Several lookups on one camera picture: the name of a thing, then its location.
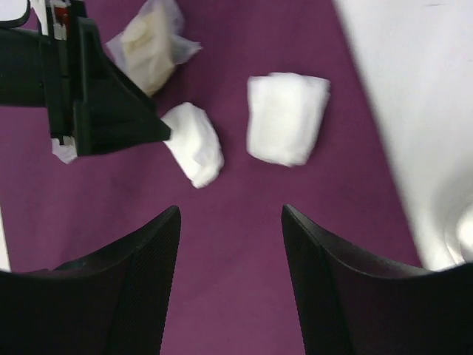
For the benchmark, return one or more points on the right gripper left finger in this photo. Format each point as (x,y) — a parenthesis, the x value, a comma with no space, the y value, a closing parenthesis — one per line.
(112,301)

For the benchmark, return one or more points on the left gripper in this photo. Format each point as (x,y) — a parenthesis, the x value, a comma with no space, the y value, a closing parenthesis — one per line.
(47,62)

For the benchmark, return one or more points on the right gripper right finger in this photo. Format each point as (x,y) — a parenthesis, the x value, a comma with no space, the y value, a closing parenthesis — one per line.
(350,301)

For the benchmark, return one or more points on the gauze packet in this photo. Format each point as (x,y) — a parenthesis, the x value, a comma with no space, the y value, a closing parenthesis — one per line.
(67,152)
(151,45)

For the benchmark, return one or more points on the white cotton pad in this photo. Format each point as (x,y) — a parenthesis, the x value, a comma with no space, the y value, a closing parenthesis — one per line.
(285,114)
(194,144)

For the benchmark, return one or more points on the purple cloth mat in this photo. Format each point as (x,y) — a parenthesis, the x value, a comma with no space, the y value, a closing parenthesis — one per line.
(231,292)

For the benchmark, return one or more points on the steel instrument tray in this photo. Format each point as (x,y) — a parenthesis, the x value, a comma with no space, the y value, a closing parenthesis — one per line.
(453,222)

